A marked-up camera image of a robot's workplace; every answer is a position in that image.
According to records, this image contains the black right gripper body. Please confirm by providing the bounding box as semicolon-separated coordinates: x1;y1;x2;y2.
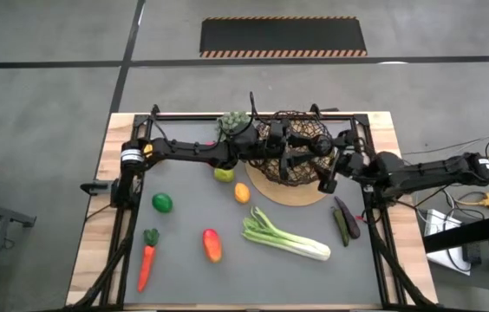
333;129;365;179

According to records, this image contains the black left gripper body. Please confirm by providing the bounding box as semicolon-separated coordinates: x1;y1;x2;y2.
265;119;297;181

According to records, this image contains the orange-yellow lemon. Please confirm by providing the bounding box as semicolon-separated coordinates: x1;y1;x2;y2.
233;182;251;205

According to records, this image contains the yellow-green pear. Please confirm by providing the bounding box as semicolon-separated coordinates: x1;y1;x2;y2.
213;166;236;184

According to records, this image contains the green celery bunch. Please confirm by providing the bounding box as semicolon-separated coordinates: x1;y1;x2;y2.
241;205;332;262

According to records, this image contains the red-yellow mango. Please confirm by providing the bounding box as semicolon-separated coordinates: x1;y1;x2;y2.
202;228;224;264

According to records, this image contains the green lime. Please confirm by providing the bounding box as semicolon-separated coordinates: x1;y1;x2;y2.
152;192;174;214

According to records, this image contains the orange carrot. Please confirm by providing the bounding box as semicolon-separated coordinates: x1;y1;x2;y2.
137;228;160;294

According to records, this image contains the round woven placemat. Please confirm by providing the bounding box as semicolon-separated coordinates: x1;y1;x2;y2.
244;159;330;207

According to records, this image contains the dark purple eggplant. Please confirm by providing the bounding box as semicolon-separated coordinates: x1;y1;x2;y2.
334;195;362;240

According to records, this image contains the dark green cucumber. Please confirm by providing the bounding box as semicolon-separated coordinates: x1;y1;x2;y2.
331;206;350;248

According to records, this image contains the potted green succulent plant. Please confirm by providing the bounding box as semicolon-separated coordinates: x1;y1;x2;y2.
217;110;252;142

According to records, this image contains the black hazard-striped floor mat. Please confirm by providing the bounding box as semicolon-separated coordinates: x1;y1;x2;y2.
199;16;368;59

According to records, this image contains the white box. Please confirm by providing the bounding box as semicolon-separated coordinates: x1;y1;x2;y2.
417;208;473;276

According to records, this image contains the grey table mat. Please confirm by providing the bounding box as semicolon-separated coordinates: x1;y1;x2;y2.
123;119;382;306

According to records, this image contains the wooden table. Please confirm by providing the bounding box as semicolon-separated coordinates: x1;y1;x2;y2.
65;111;439;307

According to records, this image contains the black wire basket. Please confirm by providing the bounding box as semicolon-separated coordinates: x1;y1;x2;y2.
248;110;341;187

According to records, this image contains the grey cable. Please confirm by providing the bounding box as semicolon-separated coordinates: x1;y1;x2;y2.
400;133;489;157

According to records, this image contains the black aluminium table frame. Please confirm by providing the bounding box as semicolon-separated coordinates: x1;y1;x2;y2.
60;103;445;312

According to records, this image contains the black clamp handle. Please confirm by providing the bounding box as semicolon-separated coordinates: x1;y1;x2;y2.
80;179;115;196

